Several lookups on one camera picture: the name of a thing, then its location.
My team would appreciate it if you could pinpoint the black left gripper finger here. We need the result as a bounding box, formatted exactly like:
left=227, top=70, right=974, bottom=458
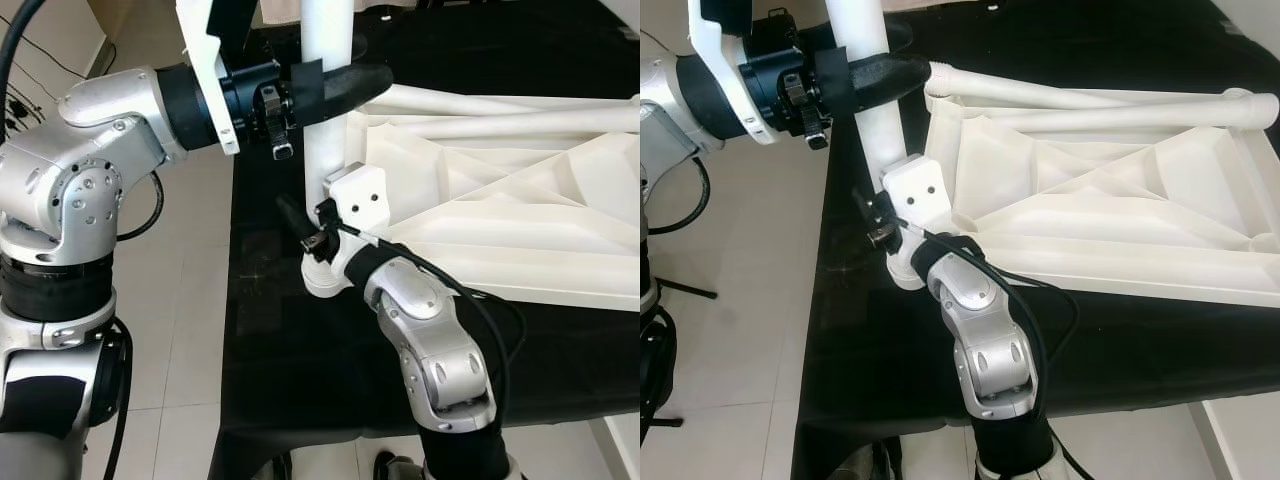
left=293, top=60, right=393, bottom=128
left=818, top=52, right=931, bottom=118

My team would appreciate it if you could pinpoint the white plastic children table top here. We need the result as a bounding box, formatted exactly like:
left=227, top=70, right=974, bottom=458
left=300, top=85, right=641, bottom=311
left=885, top=60, right=1280, bottom=311

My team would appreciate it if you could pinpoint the black tablecloth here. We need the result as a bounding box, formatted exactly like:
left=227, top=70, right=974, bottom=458
left=210, top=0, right=641, bottom=480
left=790, top=0, right=1280, bottom=480

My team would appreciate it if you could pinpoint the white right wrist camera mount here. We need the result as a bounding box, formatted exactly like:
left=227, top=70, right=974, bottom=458
left=880, top=155, right=949, bottom=266
left=323, top=167, right=389, bottom=276

